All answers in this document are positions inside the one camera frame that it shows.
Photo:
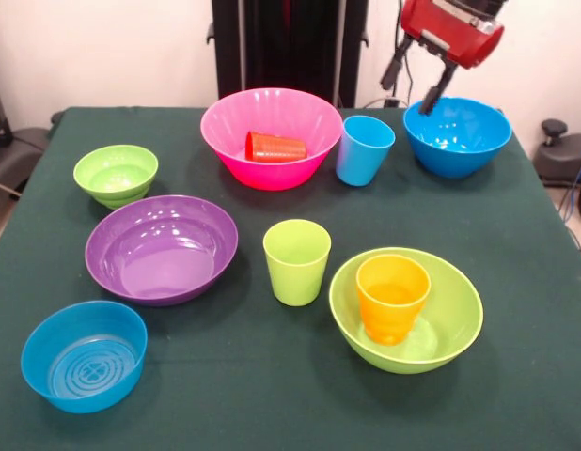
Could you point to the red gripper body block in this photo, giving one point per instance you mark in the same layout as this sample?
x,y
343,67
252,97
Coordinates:
x,y
455,37

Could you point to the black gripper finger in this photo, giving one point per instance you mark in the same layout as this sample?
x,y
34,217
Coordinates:
x,y
395,66
438,89

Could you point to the red plastic cup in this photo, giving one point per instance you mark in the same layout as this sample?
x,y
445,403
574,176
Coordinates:
x,y
276,148

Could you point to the orange plastic cup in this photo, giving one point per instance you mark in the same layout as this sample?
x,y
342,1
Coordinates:
x,y
389,310

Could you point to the large blue plastic bowl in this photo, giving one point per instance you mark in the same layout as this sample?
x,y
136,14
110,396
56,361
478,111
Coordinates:
x,y
455,150

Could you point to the blue plastic cup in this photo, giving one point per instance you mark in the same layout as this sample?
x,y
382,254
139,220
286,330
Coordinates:
x,y
361,160

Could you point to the pink plastic bowl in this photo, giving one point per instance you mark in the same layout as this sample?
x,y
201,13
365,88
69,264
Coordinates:
x,y
271,176

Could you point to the large green plastic bowl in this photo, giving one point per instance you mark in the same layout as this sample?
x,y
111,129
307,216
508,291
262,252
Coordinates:
x,y
455,319

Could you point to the green plastic cup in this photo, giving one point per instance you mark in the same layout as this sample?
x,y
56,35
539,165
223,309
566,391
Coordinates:
x,y
295,277

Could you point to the small green ribbed bowl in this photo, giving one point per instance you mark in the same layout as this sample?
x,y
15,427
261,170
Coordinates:
x,y
115,178

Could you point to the purple plastic bowl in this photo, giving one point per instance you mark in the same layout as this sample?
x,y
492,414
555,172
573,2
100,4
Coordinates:
x,y
163,263

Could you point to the dark green tablecloth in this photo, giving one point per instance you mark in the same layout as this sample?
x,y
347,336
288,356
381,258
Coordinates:
x,y
271,385

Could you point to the small blue patterned bowl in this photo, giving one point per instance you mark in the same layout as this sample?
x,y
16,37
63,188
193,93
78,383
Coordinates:
x,y
83,371

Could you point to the grey pedestal foot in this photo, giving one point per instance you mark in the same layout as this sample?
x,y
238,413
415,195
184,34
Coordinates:
x,y
18,155
563,160

